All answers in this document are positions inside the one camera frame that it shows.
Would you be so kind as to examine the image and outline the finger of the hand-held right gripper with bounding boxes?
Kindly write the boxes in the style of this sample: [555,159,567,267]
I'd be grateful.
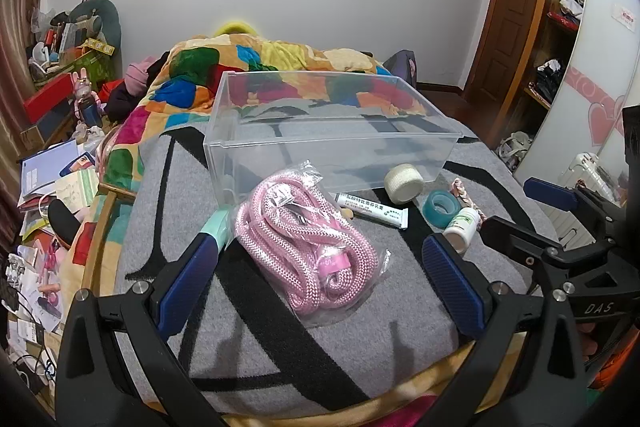
[523,177,603,233]
[478,215,572,272]

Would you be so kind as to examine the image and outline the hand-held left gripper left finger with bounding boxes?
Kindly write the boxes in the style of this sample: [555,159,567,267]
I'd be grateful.
[55,232,222,427]

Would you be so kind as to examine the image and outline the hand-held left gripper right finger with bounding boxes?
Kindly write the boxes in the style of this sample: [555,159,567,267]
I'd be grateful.
[422,234,585,427]

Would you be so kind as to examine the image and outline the white pill bottle green label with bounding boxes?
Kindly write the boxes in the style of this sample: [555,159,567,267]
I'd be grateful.
[442,207,482,257]

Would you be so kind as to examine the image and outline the clear plastic storage bin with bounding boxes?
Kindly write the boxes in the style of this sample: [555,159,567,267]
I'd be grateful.
[202,71,465,208]

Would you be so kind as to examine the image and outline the white shoes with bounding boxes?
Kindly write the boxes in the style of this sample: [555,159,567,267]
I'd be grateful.
[497,131,533,170]

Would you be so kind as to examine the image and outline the teal tape roll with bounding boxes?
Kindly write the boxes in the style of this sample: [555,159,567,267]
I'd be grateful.
[422,189,462,224]

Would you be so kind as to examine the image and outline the grey and black blanket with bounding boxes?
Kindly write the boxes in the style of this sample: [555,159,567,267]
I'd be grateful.
[115,117,561,419]

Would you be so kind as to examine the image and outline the white ointment tube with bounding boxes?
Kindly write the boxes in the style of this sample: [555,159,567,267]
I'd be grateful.
[334,192,410,230]

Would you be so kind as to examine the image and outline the white mesh tape roll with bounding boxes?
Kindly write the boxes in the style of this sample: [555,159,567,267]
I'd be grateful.
[384,163,425,202]

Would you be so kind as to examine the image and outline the white sliding door pink hearts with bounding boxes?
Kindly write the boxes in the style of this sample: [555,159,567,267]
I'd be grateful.
[515,0,640,190]

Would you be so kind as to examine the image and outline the black curved object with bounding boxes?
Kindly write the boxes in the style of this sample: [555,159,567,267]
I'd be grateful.
[49,198,82,250]

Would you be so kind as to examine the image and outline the pile of papers and clutter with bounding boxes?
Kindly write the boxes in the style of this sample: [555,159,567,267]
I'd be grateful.
[0,137,101,388]

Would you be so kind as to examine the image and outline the wooden wardrobe shelf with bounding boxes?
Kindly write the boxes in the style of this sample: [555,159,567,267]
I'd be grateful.
[495,0,591,158]

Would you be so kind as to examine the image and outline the white and blue folder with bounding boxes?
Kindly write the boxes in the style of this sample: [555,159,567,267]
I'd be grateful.
[20,141,81,202]

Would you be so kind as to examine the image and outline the brown wooden door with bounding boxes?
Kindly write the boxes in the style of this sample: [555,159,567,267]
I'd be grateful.
[462,0,547,100]

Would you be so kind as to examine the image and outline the dark backpack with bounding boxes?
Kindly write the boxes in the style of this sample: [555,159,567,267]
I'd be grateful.
[382,49,418,88]

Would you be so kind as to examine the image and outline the pink bunny bottle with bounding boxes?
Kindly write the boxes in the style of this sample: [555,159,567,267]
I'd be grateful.
[72,69,106,128]

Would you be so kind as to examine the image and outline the colourful patchwork blanket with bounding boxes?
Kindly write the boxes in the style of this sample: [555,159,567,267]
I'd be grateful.
[70,34,426,268]

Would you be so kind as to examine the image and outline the pink knitted hat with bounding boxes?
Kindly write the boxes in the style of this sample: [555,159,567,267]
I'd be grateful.
[125,57,158,95]

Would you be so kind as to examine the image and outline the red box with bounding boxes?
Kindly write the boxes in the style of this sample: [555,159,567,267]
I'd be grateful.
[24,72,76,122]

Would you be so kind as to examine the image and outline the yellow pillow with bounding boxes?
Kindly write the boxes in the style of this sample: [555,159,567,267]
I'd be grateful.
[212,21,261,38]

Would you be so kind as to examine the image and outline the dark green round cushion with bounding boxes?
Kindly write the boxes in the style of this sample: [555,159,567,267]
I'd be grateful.
[67,0,122,52]

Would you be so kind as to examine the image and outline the brown curtain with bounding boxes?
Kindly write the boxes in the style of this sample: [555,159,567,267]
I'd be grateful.
[0,0,56,168]

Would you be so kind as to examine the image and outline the pink braided cord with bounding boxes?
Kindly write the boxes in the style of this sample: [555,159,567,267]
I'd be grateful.
[449,177,488,228]

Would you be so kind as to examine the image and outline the pink rope in plastic bag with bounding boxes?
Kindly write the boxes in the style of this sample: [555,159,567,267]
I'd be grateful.
[234,159,393,328]

